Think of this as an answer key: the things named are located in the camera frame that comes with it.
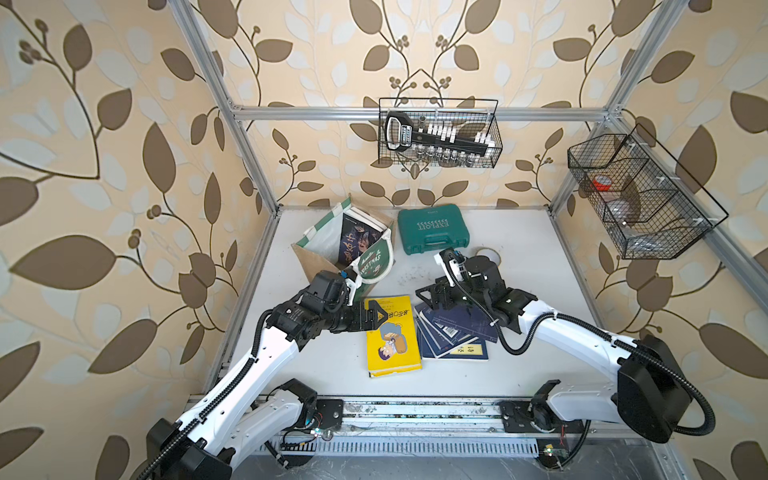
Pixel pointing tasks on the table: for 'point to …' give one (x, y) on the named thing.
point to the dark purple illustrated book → (356, 236)
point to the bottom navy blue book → (476, 350)
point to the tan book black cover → (376, 217)
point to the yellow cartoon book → (392, 347)
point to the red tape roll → (602, 183)
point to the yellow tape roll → (490, 253)
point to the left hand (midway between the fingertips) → (371, 315)
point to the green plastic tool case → (432, 229)
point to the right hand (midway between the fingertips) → (426, 287)
